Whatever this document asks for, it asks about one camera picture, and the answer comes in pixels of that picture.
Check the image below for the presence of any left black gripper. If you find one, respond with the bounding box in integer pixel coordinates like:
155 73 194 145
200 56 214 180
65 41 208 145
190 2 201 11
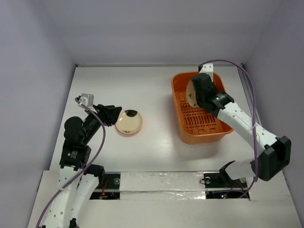
82 103 121 143

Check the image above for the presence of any beige patterned plate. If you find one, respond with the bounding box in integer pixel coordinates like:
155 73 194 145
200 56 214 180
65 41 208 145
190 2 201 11
115 109 143 135

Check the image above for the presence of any red plate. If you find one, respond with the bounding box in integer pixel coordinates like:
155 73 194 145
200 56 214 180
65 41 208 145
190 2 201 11
116 129 141 137

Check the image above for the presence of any blue white patterned plate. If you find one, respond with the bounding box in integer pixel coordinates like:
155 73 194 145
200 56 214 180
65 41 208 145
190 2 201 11
186 80 198 108

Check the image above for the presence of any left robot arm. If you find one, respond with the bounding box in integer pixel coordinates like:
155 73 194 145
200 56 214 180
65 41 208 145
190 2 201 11
36 103 122 228

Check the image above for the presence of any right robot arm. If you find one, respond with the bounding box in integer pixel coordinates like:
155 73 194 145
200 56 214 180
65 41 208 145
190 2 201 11
189 73 292 186

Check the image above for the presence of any orange plastic dish rack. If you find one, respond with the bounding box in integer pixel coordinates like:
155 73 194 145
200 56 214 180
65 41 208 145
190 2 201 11
171 71 234 144

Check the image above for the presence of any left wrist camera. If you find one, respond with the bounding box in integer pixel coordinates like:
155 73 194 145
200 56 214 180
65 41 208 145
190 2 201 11
76 93 94 107

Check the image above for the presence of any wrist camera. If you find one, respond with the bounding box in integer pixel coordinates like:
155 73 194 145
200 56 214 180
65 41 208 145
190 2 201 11
76 93 94 107
199 63 214 77

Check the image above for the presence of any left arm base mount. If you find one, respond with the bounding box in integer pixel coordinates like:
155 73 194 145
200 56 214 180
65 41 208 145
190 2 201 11
90 172 121 200

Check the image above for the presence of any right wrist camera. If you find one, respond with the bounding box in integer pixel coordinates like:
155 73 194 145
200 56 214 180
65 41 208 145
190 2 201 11
199 63 214 77

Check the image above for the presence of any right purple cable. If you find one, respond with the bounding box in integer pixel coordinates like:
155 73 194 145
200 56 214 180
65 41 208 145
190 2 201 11
200 59 261 199

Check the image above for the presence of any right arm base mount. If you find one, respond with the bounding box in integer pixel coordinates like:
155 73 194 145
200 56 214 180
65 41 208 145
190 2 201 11
199 172 250 200

